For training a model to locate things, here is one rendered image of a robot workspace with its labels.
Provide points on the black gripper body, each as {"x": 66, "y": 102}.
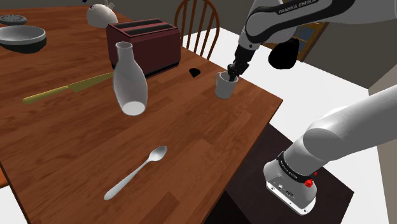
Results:
{"x": 243, "y": 57}

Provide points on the white cup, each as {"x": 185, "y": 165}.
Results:
{"x": 225, "y": 90}

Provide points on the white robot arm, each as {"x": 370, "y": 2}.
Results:
{"x": 341, "y": 130}

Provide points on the wooden chair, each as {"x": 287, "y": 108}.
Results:
{"x": 214, "y": 28}

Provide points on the small black object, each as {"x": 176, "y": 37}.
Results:
{"x": 194, "y": 72}

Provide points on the wooden framed window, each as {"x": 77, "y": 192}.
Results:
{"x": 311, "y": 35}

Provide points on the wooden table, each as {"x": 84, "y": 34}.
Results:
{"x": 186, "y": 130}

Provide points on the dark red toaster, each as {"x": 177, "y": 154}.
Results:
{"x": 149, "y": 49}

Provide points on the white vase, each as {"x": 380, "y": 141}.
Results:
{"x": 128, "y": 80}

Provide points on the silver spoon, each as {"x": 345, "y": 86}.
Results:
{"x": 156, "y": 154}

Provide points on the white round teapot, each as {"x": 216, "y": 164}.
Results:
{"x": 100, "y": 15}

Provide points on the dark robot stand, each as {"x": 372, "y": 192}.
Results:
{"x": 263, "y": 204}

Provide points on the golden knife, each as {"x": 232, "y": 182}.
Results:
{"x": 80, "y": 84}

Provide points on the grey bowl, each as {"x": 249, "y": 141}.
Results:
{"x": 20, "y": 35}

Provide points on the dark grey round disc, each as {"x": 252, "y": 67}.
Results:
{"x": 12, "y": 20}

